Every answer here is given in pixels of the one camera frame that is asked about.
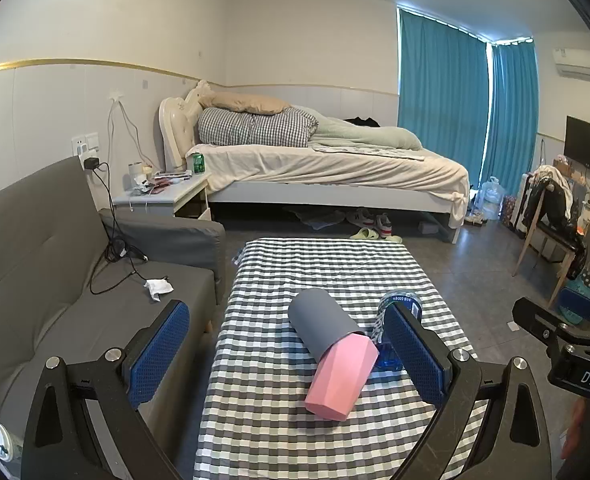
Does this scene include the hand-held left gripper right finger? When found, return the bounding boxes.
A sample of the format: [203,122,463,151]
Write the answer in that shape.
[382,302,552,480]

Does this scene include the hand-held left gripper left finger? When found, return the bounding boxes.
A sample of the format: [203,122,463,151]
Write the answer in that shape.
[24,299,191,480]

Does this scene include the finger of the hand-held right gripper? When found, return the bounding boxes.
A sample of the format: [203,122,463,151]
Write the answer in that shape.
[512,297,578,350]

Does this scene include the grey and pink cup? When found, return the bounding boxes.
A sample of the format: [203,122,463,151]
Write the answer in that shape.
[288,288,380,422]

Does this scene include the person's right hand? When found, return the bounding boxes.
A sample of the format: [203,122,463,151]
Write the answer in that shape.
[562,400,587,461]

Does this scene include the blue bag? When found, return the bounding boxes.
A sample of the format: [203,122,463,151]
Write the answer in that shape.
[556,259,590,324]

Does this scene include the clear plastic water bottle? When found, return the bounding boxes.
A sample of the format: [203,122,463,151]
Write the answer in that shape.
[372,291,424,372]

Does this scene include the crumpled white tissue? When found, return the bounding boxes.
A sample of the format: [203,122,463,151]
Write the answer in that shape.
[144,276,175,303]

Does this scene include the wooden chair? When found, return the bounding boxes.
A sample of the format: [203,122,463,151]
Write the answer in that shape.
[512,175,584,307]

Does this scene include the black jacket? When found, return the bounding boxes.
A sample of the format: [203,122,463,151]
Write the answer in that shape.
[522,175,589,282]

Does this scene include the large clear water jug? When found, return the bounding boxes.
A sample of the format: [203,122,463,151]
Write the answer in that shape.
[477,176,504,221]

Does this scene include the checkered tablecloth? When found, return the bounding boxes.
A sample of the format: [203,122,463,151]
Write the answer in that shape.
[192,238,491,480]

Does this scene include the white garment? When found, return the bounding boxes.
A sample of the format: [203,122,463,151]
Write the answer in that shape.
[529,164,574,222]

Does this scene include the white nightstand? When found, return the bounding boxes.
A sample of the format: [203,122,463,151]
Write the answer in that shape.
[112,172,214,221]

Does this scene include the grey sofa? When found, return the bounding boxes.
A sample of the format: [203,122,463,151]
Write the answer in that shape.
[0,156,226,480]

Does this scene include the black flat screen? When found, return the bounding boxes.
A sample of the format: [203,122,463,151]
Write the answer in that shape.
[563,115,590,180]

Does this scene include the narrow teal curtain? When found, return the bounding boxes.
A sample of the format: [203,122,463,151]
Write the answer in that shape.
[480,39,540,197]

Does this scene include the cream bed sheet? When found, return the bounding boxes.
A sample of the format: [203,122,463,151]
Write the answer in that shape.
[185,143,471,228]

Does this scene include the pale green blanket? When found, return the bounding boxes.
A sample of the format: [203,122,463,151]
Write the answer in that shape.
[291,104,424,161]

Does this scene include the bed with beige sheet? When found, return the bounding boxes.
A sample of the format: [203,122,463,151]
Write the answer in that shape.
[158,80,463,244]

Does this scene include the wide teal curtain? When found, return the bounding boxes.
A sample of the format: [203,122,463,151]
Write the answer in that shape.
[397,7,491,177]

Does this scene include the checkered pillow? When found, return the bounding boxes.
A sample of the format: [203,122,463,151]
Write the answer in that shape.
[196,107,320,149]

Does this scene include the white air conditioner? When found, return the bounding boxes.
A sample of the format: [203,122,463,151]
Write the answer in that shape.
[552,47,590,87]

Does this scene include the beige pillow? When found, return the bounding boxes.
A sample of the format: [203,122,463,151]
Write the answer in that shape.
[198,92,292,116]

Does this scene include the black charger cable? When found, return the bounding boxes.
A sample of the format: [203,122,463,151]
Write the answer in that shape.
[82,157,149,296]

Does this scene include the white wall socket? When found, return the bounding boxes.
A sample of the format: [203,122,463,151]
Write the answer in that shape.
[71,132,100,156]

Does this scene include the white wall cable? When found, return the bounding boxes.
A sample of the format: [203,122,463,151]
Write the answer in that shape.
[106,88,149,167]

